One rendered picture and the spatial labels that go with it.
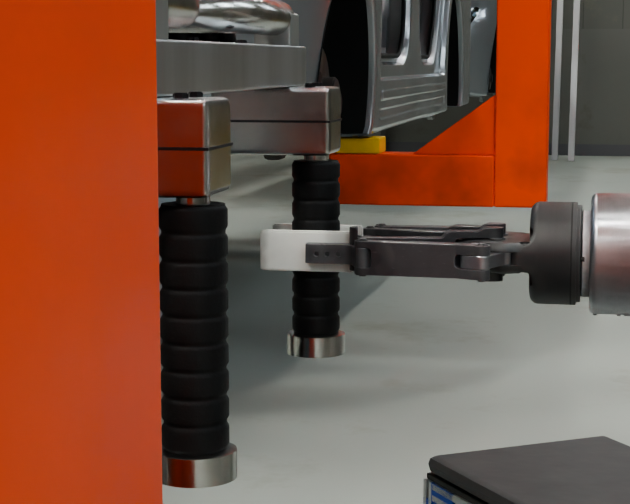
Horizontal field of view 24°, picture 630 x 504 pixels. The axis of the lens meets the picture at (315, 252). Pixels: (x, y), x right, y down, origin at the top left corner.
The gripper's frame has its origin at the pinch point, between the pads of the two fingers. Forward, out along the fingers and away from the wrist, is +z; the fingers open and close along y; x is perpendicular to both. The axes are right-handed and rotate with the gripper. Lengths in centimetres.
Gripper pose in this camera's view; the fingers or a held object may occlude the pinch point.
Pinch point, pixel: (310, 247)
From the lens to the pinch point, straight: 109.8
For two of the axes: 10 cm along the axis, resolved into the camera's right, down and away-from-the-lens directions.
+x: 0.0, -9.9, -1.3
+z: -9.8, -0.2, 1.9
